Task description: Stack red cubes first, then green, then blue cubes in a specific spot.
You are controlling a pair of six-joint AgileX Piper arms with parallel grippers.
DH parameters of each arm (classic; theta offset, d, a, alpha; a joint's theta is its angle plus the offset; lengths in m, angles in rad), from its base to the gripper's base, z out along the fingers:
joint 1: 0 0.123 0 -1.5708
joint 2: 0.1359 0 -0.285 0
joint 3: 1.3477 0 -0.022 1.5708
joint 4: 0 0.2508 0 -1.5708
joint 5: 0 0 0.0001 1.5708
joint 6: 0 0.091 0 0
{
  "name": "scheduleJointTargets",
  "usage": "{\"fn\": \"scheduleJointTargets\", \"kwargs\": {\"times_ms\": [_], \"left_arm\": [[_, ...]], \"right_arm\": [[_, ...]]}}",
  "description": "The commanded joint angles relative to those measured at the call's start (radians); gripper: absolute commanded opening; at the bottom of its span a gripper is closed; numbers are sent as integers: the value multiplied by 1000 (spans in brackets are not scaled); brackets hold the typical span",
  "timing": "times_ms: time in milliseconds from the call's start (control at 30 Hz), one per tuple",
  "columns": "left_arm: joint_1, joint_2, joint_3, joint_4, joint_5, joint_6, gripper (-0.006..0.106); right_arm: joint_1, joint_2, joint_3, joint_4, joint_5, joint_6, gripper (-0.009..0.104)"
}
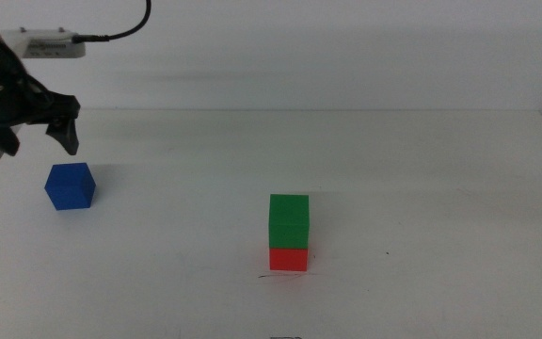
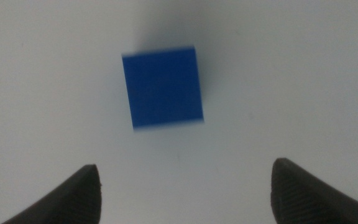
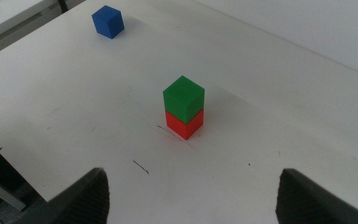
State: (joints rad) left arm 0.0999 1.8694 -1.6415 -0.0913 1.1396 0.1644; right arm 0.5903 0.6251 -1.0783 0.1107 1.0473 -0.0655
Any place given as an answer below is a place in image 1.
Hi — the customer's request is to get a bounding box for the blue cube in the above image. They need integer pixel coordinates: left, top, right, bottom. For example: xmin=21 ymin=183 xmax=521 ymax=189
xmin=43 ymin=162 xmax=97 ymax=211

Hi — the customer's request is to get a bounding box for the black left camera cable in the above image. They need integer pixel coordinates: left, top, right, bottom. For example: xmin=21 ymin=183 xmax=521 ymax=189
xmin=72 ymin=0 xmax=153 ymax=45

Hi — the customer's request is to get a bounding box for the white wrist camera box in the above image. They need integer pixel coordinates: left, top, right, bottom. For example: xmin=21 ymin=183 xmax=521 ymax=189
xmin=0 ymin=27 xmax=87 ymax=60

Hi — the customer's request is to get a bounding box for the red cube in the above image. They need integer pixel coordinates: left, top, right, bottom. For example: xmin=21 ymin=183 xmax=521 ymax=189
xmin=268 ymin=247 xmax=310 ymax=273

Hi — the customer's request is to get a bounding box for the green cube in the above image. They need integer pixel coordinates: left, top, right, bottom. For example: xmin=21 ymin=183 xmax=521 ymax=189
xmin=268 ymin=193 xmax=311 ymax=250

